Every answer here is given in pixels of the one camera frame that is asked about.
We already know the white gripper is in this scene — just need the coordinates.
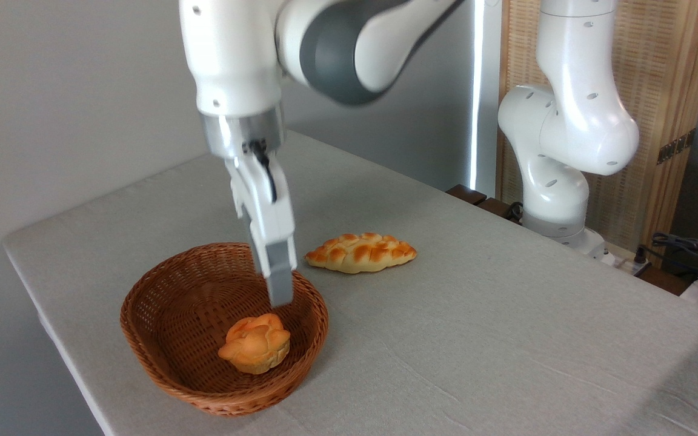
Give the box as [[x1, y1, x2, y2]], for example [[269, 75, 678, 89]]
[[226, 154, 299, 307]]

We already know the round flower-shaped bread bun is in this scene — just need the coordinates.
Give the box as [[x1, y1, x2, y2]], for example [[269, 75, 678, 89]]
[[218, 313, 291, 375]]

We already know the long braided bread loaf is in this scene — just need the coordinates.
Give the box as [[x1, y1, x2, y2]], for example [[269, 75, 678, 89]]
[[305, 233, 417, 274]]

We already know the brown woven wicker basket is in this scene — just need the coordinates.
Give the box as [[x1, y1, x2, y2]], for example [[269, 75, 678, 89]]
[[120, 242, 329, 417]]

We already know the dark brown wooden block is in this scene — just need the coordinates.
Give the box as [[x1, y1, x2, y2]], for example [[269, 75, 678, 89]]
[[476, 197, 523, 225], [446, 184, 488, 206]]

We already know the grey tablecloth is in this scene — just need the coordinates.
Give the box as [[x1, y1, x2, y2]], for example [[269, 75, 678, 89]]
[[2, 130, 698, 436]]

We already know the dark metal screen hinge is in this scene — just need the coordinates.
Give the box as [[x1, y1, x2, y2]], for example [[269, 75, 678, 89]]
[[657, 128, 696, 165]]

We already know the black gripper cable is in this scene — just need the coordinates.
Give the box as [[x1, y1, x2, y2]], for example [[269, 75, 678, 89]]
[[249, 139, 279, 204]]

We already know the white vertical window frame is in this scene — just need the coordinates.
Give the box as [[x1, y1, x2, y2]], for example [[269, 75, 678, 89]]
[[469, 0, 503, 197]]

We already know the black cable bundle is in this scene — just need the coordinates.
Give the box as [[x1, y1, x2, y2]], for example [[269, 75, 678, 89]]
[[635, 232, 698, 286]]

